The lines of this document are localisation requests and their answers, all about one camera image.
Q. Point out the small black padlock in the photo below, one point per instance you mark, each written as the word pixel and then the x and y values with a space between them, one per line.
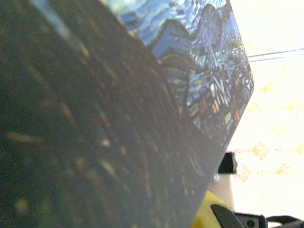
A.
pixel 227 163

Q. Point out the starry night painted tin box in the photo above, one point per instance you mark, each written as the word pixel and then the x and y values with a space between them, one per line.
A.
pixel 95 118

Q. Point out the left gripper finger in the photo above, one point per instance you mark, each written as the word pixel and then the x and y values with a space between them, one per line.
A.
pixel 204 211

